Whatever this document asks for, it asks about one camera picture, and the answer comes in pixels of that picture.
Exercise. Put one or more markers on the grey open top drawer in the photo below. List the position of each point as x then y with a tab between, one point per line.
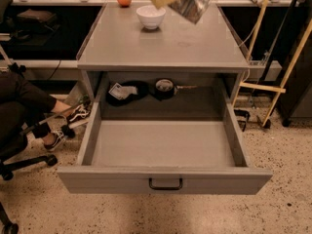
194	136

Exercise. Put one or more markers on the white ceramic bowl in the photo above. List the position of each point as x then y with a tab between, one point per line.
150	17

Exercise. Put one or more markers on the grey metal cabinet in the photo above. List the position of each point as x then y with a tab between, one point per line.
120	49

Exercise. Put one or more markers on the black cloth with paper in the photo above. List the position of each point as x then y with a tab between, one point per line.
123	93

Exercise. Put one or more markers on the black white sneaker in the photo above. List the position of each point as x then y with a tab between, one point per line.
53	140
79	116

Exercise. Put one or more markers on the seated person in black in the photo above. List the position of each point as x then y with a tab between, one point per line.
23	103

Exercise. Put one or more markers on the black office chair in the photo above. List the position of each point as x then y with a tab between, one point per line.
14	144

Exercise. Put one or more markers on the wooden easel frame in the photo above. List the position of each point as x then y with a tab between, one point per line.
277	90

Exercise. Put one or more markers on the black drawer handle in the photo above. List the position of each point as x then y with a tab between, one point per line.
165	184

